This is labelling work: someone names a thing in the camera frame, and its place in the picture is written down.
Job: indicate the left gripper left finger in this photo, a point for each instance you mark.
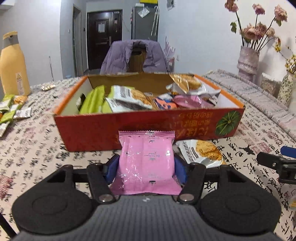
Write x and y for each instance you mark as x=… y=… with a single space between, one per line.
x=100 y=176

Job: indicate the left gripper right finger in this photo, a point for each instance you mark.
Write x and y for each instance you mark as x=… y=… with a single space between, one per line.
x=191 y=178

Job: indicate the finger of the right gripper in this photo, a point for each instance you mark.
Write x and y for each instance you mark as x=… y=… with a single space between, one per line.
x=288 y=151

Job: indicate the white label snack packet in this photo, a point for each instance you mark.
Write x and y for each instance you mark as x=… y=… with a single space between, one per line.
x=202 y=152

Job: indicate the pink snack packet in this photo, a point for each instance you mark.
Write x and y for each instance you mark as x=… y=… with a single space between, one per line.
x=191 y=101
x=146 y=164

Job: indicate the green snack bar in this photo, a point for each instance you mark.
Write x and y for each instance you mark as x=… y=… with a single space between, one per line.
x=94 y=101
x=112 y=105

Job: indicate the colourful red snack bag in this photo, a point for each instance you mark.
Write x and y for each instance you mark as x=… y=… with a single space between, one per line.
x=164 y=104

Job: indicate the golden biscuit snack packet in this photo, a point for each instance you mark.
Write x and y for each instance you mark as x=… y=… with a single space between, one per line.
x=184 y=84

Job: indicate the white biscuit snack packet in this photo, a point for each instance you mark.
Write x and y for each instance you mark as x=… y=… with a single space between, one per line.
x=137 y=98

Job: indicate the floral small vase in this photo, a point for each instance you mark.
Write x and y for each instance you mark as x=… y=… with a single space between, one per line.
x=286 y=88

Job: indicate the glass jar of grains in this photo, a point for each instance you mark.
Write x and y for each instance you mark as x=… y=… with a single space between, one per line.
x=270 y=84

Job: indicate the folded quilted blanket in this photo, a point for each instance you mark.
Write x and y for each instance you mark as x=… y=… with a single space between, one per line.
x=256 y=96

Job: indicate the orange cardboard box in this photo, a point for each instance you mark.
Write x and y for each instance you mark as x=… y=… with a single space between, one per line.
x=99 y=131

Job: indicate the yellow flower branches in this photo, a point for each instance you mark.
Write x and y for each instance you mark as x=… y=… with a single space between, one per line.
x=287 y=53

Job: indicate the pink textured vase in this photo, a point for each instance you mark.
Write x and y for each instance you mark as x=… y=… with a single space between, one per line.
x=248 y=63

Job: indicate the small snack by bottle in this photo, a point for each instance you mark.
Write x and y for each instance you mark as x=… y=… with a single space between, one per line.
x=48 y=87

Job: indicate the green white snack pile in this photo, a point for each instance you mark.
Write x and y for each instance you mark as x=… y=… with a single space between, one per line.
x=12 y=109

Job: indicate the dried pink roses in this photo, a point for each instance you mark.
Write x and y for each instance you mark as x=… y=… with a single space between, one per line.
x=258 y=35

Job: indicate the purple jacket on chair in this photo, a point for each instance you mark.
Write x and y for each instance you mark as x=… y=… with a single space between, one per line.
x=117 y=58

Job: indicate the yellow thermos bottle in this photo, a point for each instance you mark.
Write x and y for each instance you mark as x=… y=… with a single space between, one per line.
x=14 y=77

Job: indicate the wooden chair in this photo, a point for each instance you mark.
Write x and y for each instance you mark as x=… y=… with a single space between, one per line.
x=137 y=59

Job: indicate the dark entrance door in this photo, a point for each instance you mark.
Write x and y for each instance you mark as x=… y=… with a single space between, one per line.
x=103 y=28

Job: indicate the grey refrigerator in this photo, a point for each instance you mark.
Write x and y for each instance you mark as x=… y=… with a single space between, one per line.
x=145 y=21

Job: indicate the wall electrical panel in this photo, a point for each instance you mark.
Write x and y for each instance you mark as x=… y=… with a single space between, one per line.
x=170 y=4

